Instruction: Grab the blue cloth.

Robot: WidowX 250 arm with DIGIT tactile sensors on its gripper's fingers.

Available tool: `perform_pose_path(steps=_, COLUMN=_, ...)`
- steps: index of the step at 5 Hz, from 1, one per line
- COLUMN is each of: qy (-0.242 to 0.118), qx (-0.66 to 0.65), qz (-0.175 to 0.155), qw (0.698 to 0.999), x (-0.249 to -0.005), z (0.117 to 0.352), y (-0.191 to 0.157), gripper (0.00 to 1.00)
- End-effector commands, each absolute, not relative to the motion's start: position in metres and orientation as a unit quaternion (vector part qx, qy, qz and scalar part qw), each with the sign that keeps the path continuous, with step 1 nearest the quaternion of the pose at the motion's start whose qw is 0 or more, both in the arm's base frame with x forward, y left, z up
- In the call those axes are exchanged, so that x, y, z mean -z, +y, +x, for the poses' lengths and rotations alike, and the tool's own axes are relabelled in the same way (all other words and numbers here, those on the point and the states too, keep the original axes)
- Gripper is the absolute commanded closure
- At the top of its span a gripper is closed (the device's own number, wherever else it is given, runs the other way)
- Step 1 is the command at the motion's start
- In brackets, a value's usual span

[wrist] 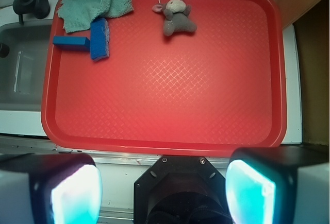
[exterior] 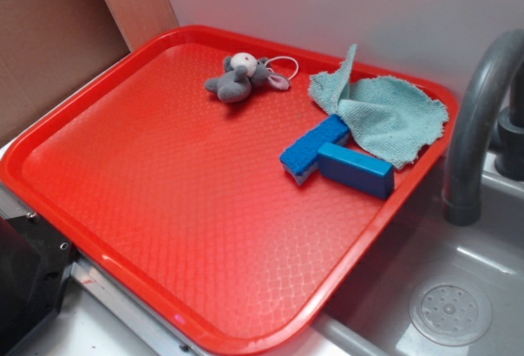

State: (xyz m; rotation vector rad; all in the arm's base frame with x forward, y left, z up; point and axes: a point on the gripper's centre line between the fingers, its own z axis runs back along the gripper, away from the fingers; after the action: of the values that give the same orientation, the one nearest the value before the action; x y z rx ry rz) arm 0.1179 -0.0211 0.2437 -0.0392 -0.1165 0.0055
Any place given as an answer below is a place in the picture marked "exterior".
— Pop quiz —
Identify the light blue cloth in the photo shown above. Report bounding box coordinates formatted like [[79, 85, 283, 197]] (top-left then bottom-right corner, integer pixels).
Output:
[[308, 44, 449, 170]]

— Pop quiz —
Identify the brown cardboard panel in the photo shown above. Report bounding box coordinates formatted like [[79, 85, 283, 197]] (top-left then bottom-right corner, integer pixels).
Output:
[[1, 0, 178, 144]]

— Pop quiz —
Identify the sink drain strainer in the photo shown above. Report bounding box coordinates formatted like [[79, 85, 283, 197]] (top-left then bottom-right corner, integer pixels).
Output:
[[409, 276, 492, 347]]

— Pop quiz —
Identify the red plastic tray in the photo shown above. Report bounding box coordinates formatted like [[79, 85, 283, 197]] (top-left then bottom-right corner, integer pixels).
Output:
[[1, 26, 459, 355]]

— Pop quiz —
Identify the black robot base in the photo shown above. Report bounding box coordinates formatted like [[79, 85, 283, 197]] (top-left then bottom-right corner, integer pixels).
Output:
[[1, 216, 75, 355]]

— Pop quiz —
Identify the blue rectangular block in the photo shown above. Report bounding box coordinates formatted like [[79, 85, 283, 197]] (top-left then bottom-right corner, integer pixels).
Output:
[[317, 142, 395, 200]]

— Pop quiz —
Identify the grey plush mouse toy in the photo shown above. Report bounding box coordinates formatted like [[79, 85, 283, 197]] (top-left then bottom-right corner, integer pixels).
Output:
[[204, 52, 300, 104]]

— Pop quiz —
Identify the blue sponge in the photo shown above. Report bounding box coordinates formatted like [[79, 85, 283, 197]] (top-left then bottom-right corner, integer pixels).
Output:
[[279, 115, 350, 186]]

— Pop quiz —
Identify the grey sink basin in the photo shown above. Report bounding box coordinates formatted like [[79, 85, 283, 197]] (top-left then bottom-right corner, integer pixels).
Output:
[[318, 146, 524, 356]]

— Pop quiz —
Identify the grey faucet spout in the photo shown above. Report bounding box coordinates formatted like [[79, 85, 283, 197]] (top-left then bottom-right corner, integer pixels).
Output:
[[442, 29, 523, 226]]

